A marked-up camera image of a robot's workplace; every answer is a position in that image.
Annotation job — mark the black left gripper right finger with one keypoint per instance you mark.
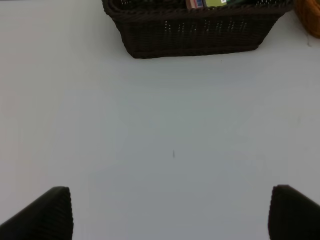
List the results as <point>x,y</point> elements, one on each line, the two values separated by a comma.
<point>292,215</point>

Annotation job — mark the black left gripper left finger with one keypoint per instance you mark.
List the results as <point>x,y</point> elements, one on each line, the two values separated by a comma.
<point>49,217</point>

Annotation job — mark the dark grey pump bottle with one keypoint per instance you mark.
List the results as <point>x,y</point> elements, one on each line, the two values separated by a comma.
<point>221,3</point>

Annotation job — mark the orange wicker basket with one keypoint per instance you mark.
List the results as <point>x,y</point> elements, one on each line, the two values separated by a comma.
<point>308,12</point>

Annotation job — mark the dark brown wicker basket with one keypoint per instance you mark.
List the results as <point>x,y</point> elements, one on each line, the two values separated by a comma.
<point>167,28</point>

